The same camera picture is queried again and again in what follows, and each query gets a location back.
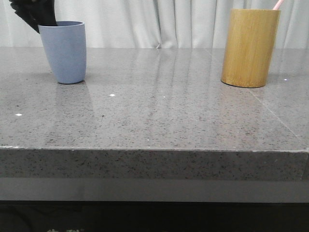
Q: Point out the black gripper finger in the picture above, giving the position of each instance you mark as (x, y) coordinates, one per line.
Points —
(35, 12)

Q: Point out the blue plastic cup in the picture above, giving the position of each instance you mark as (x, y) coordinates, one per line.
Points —
(65, 49)

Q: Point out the white curtain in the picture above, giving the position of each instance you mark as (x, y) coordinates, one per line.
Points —
(158, 23)

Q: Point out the bamboo cylindrical holder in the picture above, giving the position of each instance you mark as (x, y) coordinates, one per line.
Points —
(249, 46)

